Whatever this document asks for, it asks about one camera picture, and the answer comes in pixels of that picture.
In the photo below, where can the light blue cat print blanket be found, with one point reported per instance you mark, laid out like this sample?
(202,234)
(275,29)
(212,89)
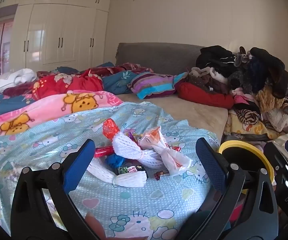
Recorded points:
(134,200)

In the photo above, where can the grey headboard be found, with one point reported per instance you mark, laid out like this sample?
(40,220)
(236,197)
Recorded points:
(159,57)

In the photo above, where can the white cloth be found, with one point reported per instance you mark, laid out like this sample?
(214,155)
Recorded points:
(8,82)

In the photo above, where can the yellow cartoon print blanket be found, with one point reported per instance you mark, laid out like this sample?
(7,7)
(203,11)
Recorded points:
(254,130)

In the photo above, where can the purple striped pillow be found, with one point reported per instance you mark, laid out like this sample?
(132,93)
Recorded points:
(154,85)

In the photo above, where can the blue floral quilt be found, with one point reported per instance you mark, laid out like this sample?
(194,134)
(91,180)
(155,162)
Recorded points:
(116,82)

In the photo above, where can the red capped tube can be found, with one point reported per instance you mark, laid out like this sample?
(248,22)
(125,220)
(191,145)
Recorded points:
(104,151)

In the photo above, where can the red garment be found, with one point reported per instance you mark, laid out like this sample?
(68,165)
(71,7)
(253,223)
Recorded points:
(204,97)

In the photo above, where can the pile of clothes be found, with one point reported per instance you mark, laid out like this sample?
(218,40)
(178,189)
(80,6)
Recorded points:
(259,80)

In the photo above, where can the green pea snack packet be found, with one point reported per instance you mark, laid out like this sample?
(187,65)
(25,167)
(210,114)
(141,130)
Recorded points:
(126,170)

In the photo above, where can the beige bed sheet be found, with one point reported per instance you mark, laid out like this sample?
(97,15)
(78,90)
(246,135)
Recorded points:
(184,115)

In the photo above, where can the pink bear print blanket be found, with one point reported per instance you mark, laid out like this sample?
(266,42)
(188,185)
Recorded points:
(46,107)

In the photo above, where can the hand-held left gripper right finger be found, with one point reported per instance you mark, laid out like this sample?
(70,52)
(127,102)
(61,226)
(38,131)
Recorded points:
(210,166)

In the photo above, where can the person's left hand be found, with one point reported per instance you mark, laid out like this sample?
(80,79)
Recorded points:
(95,227)

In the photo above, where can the yellow rimmed black bin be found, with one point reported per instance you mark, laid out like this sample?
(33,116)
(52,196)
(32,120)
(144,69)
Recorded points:
(246,145)

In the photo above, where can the orange red foil wrapper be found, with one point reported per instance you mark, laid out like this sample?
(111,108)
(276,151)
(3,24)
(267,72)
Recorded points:
(110,127)

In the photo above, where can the small brown candy wrapper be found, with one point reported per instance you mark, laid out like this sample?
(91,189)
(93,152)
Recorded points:
(160,173)

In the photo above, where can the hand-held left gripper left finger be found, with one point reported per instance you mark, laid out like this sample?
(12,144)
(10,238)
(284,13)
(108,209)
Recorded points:
(80,165)

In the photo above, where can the white orange plastic bag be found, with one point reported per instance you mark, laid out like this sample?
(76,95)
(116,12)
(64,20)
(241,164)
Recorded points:
(171,160)

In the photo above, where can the blue plastic bag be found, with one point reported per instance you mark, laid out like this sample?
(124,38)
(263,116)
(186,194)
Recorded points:
(114,160)

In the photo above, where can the cream wardrobe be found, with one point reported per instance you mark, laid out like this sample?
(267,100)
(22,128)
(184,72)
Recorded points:
(59,30)

